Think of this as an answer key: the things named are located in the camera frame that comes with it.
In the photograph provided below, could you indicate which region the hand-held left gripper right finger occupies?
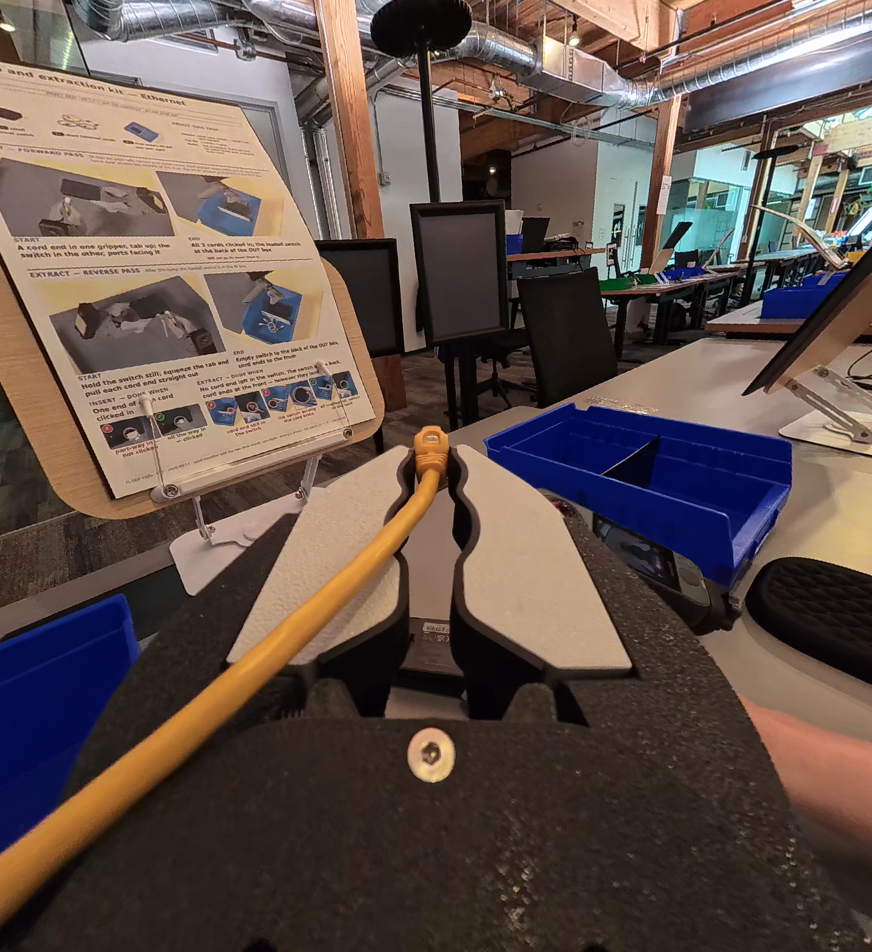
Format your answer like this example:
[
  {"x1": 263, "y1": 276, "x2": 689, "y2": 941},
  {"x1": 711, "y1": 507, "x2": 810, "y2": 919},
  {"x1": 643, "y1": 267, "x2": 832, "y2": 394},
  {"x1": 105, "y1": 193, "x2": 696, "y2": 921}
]
[{"x1": 448, "y1": 444, "x2": 638, "y2": 700}]

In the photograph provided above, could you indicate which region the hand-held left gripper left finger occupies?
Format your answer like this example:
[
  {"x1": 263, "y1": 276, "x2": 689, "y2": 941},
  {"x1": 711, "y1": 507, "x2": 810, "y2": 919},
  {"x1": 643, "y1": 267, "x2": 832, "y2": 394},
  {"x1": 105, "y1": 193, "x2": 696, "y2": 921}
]
[{"x1": 228, "y1": 447, "x2": 425, "y2": 700}]

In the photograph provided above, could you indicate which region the yellow ethernet cable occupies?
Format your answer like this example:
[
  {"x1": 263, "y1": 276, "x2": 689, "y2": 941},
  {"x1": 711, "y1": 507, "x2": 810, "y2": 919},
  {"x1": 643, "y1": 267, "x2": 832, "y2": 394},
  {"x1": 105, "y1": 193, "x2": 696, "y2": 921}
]
[{"x1": 0, "y1": 426, "x2": 452, "y2": 952}]

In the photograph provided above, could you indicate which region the blue plastic bin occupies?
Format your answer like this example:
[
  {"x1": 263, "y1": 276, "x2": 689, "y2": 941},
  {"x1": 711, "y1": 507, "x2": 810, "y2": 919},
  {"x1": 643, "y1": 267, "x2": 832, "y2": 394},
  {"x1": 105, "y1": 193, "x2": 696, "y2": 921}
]
[
  {"x1": 0, "y1": 593, "x2": 142, "y2": 882},
  {"x1": 760, "y1": 273, "x2": 855, "y2": 322},
  {"x1": 485, "y1": 402, "x2": 795, "y2": 590}
]

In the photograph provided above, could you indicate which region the person's right forearm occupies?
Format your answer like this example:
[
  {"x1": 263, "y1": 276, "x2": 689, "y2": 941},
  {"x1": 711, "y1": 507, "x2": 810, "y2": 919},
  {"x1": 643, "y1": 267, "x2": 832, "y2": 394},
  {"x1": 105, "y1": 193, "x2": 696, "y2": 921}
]
[{"x1": 741, "y1": 697, "x2": 872, "y2": 882}]

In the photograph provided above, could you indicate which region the white stand base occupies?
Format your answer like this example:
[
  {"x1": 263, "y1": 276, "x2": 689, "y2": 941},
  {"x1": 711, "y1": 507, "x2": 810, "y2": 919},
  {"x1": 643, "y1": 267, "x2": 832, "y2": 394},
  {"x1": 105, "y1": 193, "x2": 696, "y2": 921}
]
[{"x1": 169, "y1": 491, "x2": 312, "y2": 596}]

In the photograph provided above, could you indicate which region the black office chair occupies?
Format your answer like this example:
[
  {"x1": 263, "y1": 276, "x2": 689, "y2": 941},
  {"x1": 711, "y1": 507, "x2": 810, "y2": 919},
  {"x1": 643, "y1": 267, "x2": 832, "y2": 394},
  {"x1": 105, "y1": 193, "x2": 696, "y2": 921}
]
[{"x1": 517, "y1": 268, "x2": 617, "y2": 412}]

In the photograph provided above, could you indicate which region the black textured pad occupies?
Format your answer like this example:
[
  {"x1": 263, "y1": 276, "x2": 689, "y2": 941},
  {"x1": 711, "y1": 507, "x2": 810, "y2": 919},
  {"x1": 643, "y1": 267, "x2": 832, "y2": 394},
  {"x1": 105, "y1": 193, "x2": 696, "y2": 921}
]
[{"x1": 746, "y1": 557, "x2": 872, "y2": 700}]

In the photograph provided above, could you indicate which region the green-topped table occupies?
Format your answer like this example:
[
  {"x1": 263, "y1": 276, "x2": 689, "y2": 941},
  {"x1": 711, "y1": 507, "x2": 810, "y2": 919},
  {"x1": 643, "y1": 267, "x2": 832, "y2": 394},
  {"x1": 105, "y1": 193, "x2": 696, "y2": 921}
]
[{"x1": 600, "y1": 265, "x2": 749, "y2": 351}]

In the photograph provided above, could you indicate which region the printed instruction poster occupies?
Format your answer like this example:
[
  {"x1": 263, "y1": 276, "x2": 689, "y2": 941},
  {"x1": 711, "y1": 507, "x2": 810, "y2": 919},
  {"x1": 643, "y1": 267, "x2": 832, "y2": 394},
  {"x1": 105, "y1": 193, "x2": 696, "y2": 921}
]
[{"x1": 0, "y1": 57, "x2": 382, "y2": 499}]

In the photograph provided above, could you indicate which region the wooden pillar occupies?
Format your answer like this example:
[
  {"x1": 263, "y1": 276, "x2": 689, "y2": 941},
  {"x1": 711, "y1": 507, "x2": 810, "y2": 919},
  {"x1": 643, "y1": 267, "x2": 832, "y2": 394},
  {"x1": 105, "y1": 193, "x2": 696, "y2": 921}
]
[{"x1": 314, "y1": 0, "x2": 407, "y2": 410}]

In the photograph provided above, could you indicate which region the black pole with round top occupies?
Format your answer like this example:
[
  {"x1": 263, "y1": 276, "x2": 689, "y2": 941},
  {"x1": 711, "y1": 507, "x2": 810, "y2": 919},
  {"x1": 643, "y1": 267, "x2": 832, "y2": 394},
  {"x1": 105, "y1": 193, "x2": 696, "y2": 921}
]
[{"x1": 369, "y1": 0, "x2": 472, "y2": 205}]

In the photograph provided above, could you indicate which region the silver ventilation duct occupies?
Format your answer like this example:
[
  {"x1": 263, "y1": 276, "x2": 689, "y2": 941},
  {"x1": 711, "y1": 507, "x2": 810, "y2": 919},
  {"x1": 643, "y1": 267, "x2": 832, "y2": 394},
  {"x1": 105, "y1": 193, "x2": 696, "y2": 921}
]
[{"x1": 72, "y1": 0, "x2": 872, "y2": 114}]

